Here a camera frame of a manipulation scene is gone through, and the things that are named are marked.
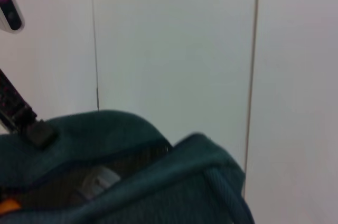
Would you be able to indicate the yellow orange pear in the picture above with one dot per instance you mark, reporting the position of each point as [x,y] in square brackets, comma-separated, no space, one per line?
[9,205]

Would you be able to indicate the clear plastic food container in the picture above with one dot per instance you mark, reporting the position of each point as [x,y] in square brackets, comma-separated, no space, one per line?
[103,180]

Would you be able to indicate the dark teal fabric lunch bag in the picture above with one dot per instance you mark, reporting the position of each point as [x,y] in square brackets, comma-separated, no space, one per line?
[158,181]

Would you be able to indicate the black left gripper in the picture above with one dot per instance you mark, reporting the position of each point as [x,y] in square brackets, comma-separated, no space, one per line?
[13,105]

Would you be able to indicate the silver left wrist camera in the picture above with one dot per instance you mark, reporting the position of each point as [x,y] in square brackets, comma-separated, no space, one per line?
[11,10]

